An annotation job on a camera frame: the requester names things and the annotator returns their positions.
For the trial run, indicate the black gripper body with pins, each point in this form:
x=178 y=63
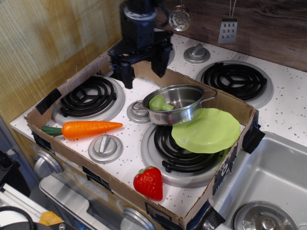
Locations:
x=138 y=29

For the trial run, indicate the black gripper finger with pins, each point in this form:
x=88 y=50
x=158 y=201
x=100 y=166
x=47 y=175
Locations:
x=160 y=61
x=127 y=74

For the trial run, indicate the green toy broccoli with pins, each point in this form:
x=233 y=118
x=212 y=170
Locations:
x=158 y=103

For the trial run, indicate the small steel pan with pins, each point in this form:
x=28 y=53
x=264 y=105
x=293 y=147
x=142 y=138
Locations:
x=187 y=100

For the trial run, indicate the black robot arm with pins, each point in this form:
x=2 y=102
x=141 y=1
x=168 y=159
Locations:
x=141 y=7

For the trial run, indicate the back left black burner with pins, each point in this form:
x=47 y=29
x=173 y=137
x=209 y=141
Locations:
x=170 y=57

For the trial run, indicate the black burner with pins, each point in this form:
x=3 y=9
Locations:
x=170 y=57
x=100 y=98
x=240 y=79
x=178 y=166

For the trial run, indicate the back grey stove knob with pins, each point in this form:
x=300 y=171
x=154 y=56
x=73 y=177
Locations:
x=197 y=54

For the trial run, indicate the grey stove knob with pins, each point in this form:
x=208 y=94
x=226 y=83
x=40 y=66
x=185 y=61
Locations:
x=137 y=113
x=197 y=54
x=105 y=149

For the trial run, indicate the middle grey stove knob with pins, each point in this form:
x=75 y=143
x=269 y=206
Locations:
x=137 y=113

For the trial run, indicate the front left black burner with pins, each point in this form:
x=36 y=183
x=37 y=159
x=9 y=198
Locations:
x=100 y=98

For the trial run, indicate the hanging steel strainer ladle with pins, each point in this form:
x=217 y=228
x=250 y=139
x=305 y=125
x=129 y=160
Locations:
x=180 y=17

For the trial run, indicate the hanging steel slotted spatula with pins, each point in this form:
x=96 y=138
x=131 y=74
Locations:
x=228 y=27

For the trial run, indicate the front grey stove knob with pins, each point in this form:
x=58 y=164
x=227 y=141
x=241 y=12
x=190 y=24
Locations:
x=105 y=149

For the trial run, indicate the orange toy carrot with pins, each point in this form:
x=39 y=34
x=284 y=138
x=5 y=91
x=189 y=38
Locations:
x=81 y=129

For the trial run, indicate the back right black burner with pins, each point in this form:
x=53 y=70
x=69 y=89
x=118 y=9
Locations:
x=240 y=79

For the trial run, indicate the light green plastic plate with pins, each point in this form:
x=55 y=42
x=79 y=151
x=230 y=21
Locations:
x=212 y=131

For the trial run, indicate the front right black burner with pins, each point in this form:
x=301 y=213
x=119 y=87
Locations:
x=178 y=166

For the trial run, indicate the red toy strawberry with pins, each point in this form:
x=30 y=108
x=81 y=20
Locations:
x=149 y=182

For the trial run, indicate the brown cardboard fence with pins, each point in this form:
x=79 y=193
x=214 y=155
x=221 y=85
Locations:
x=111 y=183

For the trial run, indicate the left oven front knob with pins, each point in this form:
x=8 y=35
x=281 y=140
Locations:
x=46 y=165

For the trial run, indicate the oven knob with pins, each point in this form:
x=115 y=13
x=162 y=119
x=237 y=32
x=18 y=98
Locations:
x=46 y=165
x=134 y=220

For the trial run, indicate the right oven front knob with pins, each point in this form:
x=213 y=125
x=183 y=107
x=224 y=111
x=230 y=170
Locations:
x=134 y=220

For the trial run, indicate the grey toy sink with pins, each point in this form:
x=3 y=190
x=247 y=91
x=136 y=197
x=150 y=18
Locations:
x=275 y=172

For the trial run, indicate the yellow object bottom left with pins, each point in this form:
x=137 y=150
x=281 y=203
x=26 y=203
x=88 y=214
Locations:
x=49 y=218

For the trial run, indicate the steel sink drain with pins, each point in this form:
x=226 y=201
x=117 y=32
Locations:
x=260 y=215

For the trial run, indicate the grey oven door handle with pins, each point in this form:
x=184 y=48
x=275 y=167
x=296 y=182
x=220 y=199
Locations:
x=79 y=209

